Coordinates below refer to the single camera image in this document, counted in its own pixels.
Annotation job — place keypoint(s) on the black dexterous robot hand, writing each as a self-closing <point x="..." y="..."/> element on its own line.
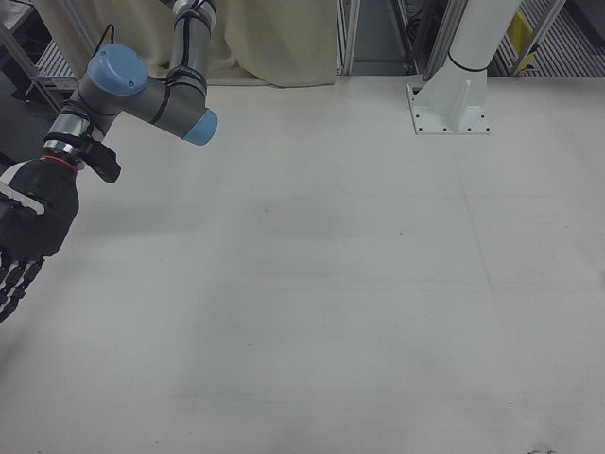
<point x="45" y="213"/>

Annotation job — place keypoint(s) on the grey UR5e robot arm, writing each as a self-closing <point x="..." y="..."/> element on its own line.
<point x="142" y="90"/>

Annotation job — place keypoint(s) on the grey metal shelf rack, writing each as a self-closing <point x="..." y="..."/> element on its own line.
<point x="40" y="57"/>

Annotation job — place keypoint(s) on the beige curtain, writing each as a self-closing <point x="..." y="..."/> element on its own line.
<point x="269" y="40"/>

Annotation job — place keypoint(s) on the yellow tag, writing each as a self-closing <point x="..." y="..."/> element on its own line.
<point x="520" y="29"/>

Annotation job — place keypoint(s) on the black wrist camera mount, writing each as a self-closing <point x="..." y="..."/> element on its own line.
<point x="101" y="161"/>

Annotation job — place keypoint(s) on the aluminium frame structure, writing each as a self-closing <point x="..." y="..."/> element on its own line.
<point x="378" y="33"/>

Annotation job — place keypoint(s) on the white mounting post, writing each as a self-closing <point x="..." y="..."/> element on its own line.
<point x="461" y="71"/>

